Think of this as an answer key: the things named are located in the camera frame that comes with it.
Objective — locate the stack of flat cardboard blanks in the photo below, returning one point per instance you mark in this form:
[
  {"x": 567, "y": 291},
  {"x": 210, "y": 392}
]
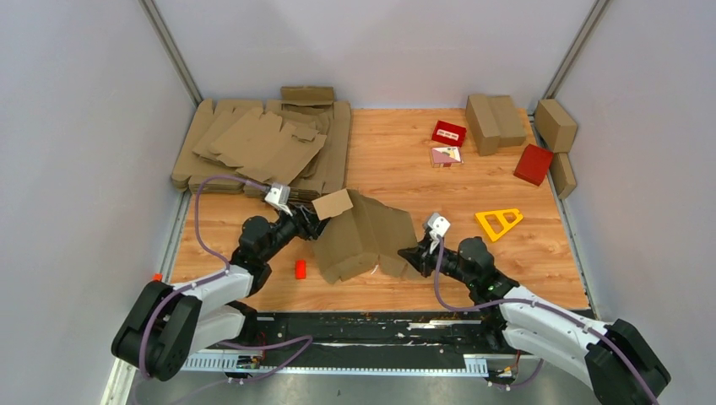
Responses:
[{"x": 301, "y": 140}]

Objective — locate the folded cardboard box lower right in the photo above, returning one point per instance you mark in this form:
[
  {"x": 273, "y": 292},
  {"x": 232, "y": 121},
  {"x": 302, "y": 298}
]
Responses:
[{"x": 562, "y": 175}]

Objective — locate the yellow plastic triangle frame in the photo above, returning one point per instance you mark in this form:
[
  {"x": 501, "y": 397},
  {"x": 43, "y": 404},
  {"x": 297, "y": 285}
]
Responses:
[{"x": 497, "y": 223}]

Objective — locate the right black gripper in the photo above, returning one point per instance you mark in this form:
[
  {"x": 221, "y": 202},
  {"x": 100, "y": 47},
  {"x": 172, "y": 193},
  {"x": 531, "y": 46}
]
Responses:
[{"x": 418, "y": 256}]

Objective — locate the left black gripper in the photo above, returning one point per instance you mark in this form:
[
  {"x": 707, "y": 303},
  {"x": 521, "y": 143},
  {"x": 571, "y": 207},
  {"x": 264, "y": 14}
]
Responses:
[{"x": 307, "y": 223}]

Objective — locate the small red block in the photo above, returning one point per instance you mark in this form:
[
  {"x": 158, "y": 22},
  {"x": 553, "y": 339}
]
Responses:
[{"x": 300, "y": 269}]

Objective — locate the red box with white labels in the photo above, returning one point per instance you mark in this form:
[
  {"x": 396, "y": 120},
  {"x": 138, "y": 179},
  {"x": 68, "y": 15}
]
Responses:
[{"x": 448, "y": 133}]

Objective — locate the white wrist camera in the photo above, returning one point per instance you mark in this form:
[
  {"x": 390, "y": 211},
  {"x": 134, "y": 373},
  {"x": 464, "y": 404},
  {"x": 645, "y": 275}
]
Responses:
[
  {"x": 277, "y": 197},
  {"x": 436, "y": 226}
]

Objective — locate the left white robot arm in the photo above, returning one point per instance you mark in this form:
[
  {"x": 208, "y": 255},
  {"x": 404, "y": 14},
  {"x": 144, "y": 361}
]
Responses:
[{"x": 170, "y": 322}]

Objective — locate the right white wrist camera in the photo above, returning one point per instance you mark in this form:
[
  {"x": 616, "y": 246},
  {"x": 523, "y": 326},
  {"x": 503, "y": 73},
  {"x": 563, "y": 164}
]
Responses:
[{"x": 436, "y": 226}]

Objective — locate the brown cardboard box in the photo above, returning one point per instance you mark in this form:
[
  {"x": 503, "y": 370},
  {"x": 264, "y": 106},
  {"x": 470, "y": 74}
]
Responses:
[{"x": 362, "y": 233}]

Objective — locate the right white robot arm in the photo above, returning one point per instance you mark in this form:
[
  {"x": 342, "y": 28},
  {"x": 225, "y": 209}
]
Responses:
[{"x": 612, "y": 359}]

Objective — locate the folded cardboard box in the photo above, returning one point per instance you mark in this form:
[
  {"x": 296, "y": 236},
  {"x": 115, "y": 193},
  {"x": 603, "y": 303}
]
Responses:
[
  {"x": 482, "y": 124},
  {"x": 562, "y": 175}
]

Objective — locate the folded cardboard box corner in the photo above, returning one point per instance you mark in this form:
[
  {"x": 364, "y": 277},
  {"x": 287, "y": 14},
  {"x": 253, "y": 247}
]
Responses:
[{"x": 555, "y": 126}]

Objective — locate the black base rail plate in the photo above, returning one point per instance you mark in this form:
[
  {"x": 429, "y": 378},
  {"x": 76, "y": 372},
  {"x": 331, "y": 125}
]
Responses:
[{"x": 381, "y": 340}]

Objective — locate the folded cardboard box left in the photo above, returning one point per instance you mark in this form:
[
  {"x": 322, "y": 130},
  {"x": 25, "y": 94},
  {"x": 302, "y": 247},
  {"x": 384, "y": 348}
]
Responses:
[{"x": 482, "y": 124}]

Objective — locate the dark red box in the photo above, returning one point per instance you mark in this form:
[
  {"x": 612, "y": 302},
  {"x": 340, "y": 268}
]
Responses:
[{"x": 533, "y": 164}]

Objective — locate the pink white picture card box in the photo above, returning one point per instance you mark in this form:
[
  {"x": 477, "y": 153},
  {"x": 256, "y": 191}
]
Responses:
[{"x": 443, "y": 157}]

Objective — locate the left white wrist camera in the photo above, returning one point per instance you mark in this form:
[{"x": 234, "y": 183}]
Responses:
[{"x": 277, "y": 197}]

